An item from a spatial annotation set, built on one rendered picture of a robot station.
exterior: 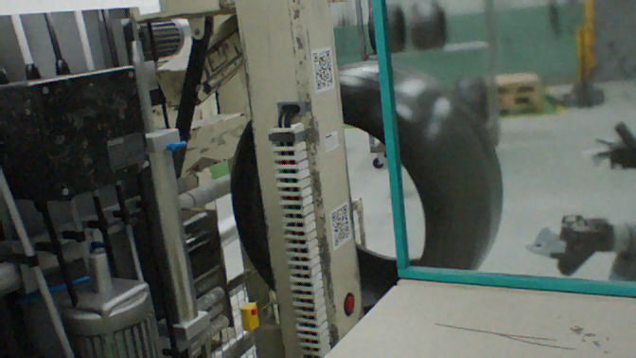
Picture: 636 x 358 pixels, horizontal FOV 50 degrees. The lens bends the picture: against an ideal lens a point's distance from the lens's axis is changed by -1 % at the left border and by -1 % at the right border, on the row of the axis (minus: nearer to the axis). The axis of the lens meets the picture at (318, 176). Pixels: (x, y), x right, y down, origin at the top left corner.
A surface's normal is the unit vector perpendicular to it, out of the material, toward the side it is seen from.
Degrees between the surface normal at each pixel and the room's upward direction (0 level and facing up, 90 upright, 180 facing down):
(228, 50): 90
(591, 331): 0
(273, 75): 90
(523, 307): 0
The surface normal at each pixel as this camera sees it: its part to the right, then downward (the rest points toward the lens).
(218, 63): 0.88, 0.01
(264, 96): -0.47, 0.25
